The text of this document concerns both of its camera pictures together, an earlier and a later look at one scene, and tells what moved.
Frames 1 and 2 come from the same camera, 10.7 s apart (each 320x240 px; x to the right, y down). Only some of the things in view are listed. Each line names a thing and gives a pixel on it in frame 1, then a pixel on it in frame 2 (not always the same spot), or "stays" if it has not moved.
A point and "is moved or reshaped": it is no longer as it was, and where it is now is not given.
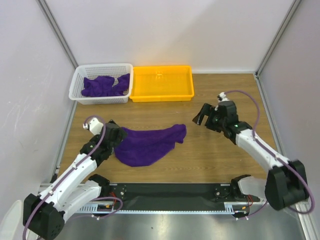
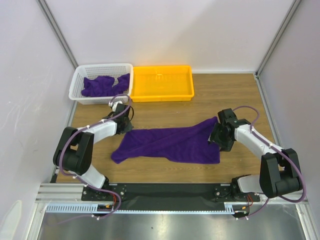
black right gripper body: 210,119 to 215,136
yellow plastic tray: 162,83 stays
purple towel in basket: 102,86 stays
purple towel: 145,148 is moved or reshaped
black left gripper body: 120,136 to 128,125
